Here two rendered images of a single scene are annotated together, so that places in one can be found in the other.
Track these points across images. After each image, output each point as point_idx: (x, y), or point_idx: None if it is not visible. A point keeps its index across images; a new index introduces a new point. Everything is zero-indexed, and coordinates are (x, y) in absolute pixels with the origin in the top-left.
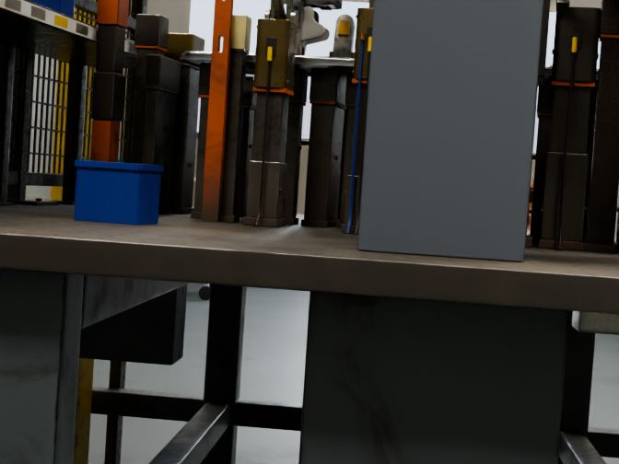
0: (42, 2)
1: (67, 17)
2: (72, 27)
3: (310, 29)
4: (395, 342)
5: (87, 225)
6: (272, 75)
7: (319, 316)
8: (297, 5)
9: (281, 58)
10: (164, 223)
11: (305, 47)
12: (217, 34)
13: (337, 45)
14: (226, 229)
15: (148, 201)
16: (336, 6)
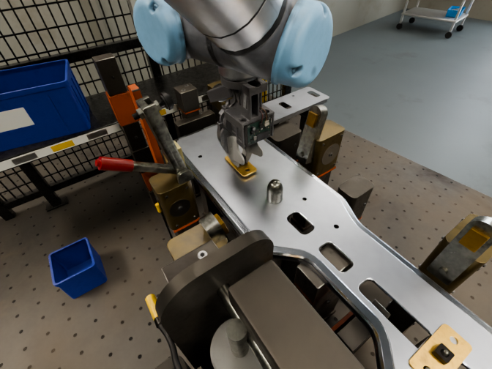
0: (46, 135)
1: (71, 139)
2: (81, 140)
3: (236, 156)
4: None
5: (24, 314)
6: (165, 219)
7: None
8: (220, 138)
9: (165, 214)
10: (118, 274)
11: (249, 154)
12: (154, 160)
13: (305, 132)
14: (107, 323)
15: (82, 285)
16: (258, 140)
